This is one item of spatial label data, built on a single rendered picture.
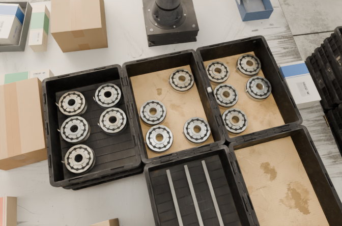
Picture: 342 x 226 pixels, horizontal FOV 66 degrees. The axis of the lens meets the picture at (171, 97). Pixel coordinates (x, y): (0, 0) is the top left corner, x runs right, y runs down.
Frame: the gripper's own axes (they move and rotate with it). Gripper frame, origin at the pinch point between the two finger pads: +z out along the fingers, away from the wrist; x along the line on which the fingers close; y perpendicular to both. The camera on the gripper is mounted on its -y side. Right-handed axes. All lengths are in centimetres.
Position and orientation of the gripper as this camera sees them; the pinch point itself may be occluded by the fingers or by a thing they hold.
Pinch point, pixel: (240, 0)
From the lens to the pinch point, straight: 153.8
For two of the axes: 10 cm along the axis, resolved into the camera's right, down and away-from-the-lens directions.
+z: 1.0, 3.7, 9.2
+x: 9.9, -1.5, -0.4
